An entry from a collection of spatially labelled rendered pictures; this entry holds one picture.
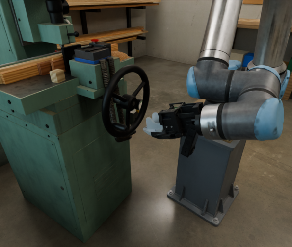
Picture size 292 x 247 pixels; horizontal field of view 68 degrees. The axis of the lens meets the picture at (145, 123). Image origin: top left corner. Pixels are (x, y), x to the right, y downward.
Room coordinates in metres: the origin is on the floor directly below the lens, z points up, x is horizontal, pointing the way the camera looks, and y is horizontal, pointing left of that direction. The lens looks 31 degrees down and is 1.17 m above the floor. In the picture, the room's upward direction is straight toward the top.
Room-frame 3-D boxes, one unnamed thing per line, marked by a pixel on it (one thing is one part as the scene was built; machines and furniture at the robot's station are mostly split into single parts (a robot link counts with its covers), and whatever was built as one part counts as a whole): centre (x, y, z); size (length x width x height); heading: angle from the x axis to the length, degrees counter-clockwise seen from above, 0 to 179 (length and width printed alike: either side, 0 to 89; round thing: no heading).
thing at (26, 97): (0.89, 0.27, 0.87); 0.61 x 0.30 x 0.06; 147
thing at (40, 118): (1.02, 0.46, 0.76); 0.57 x 0.45 x 0.09; 57
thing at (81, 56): (0.84, 0.19, 0.99); 0.13 x 0.11 x 0.06; 147
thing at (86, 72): (0.84, 0.20, 0.92); 0.15 x 0.13 x 0.09; 147
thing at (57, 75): (0.76, 0.32, 0.92); 0.04 x 0.03 x 0.04; 154
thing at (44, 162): (1.02, 0.46, 0.36); 0.58 x 0.45 x 0.71; 57
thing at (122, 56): (1.11, 0.15, 0.91); 0.12 x 0.09 x 0.03; 57
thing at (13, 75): (0.99, 0.33, 0.92); 0.62 x 0.02 x 0.04; 147
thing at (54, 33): (0.96, 0.37, 1.03); 0.14 x 0.07 x 0.09; 57
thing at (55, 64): (0.91, 0.32, 0.93); 0.17 x 0.02 x 0.05; 147
